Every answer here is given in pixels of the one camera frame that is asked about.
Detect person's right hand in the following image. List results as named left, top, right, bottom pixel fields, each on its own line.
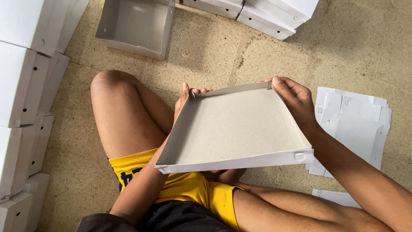
left=256, top=76, right=319, bottom=131

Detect person's left hand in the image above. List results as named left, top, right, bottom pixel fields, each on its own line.
left=173, top=83, right=214, bottom=127

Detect shallow white cardboard box lid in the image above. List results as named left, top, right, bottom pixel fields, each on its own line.
left=155, top=81, right=314, bottom=174

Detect pile of flat cardboard blanks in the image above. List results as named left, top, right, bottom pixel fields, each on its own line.
left=305, top=86, right=392, bottom=179

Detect yellow shorts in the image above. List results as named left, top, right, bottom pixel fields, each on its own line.
left=108, top=148, right=244, bottom=232

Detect open deep grey cardboard box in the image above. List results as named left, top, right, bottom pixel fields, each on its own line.
left=95, top=0, right=176, bottom=61

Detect pile of closed white boxes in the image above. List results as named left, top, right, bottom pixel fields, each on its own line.
left=179, top=0, right=319, bottom=41

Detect flat white cardboard sheet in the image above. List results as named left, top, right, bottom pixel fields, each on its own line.
left=311, top=189, right=362, bottom=209

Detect dark shirt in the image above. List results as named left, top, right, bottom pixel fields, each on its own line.
left=76, top=200, right=233, bottom=232

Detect stack of closed white boxes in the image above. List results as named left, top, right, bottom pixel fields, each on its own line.
left=0, top=0, right=90, bottom=232

